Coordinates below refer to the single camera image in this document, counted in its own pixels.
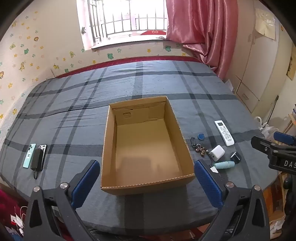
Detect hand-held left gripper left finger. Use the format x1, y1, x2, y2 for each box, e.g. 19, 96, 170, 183
23, 159, 101, 241

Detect white charger block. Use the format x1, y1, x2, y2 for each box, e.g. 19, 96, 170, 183
209, 145, 225, 161

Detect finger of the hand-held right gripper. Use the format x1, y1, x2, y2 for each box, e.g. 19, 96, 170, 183
273, 131, 296, 146
251, 136, 296, 161

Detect keychain with carabiner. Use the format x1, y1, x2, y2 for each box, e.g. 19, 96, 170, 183
190, 137, 210, 158

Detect brown cardboard box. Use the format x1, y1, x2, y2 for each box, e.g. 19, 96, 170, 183
100, 96, 195, 195

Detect window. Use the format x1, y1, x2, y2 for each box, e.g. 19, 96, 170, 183
76, 0, 168, 51

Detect black and white phone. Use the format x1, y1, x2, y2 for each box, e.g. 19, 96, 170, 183
38, 144, 47, 168

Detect white plugs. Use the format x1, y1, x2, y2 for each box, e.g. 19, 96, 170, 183
10, 214, 25, 235

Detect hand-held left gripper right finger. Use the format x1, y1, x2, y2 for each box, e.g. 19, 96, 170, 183
194, 159, 271, 241

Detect white remote control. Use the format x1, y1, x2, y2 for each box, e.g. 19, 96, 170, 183
214, 120, 235, 146

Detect black power bank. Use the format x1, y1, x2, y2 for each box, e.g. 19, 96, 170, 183
30, 148, 44, 172

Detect black power adapter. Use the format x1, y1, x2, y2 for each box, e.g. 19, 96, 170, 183
229, 151, 242, 165

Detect white plastic bag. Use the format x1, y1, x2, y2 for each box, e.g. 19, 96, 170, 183
254, 116, 279, 140

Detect red toy with eyes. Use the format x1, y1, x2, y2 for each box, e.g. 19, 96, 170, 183
140, 29, 167, 37

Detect cream wardrobe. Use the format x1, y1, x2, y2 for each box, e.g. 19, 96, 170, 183
222, 7, 296, 114

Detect teal phone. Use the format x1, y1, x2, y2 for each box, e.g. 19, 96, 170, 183
23, 143, 36, 168

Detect dark red cloth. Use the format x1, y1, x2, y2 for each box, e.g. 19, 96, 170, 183
0, 189, 31, 233

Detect metal window grille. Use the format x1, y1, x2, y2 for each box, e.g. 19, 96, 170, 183
87, 0, 167, 44

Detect teal tube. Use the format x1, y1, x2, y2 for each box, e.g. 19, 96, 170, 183
213, 161, 236, 169

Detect pink curtain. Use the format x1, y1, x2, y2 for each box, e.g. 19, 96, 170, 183
165, 0, 238, 80

